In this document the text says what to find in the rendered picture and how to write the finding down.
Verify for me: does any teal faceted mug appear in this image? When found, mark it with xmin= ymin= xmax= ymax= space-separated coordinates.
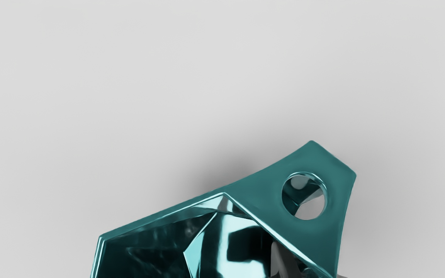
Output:
xmin=90 ymin=140 xmax=357 ymax=278

